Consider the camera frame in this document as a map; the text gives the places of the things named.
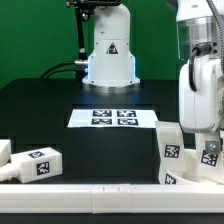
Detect paper sheet with tags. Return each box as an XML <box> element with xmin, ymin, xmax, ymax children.
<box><xmin>67</xmin><ymin>109</ymin><xmax>158</xmax><ymax>128</ymax></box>

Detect white U-shaped obstacle fence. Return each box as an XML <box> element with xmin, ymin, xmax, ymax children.
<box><xmin>0</xmin><ymin>138</ymin><xmax>224</xmax><ymax>215</ymax></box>

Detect black cables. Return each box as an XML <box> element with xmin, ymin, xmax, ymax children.
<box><xmin>40</xmin><ymin>61</ymin><xmax>88</xmax><ymax>80</ymax></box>

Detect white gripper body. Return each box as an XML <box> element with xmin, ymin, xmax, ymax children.
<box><xmin>179</xmin><ymin>56</ymin><xmax>224</xmax><ymax>133</ymax></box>

